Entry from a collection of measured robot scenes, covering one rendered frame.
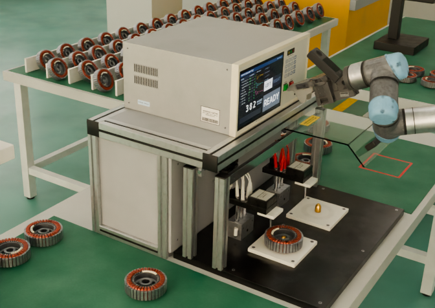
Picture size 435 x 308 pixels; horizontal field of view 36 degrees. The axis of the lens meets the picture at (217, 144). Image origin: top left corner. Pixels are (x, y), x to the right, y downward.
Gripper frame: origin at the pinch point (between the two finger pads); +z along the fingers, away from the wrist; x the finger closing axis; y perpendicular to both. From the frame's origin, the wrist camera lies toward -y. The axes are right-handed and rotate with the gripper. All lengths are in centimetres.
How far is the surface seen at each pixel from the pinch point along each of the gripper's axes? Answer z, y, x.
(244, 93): -0.2, -4.7, -24.8
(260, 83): -0.4, -5.0, -15.9
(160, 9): 265, -55, 289
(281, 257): 5, 43, -27
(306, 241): 2.5, 43.6, -15.2
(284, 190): 16.2, 32.8, 3.3
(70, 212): 69, 16, -38
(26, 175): 209, 17, 55
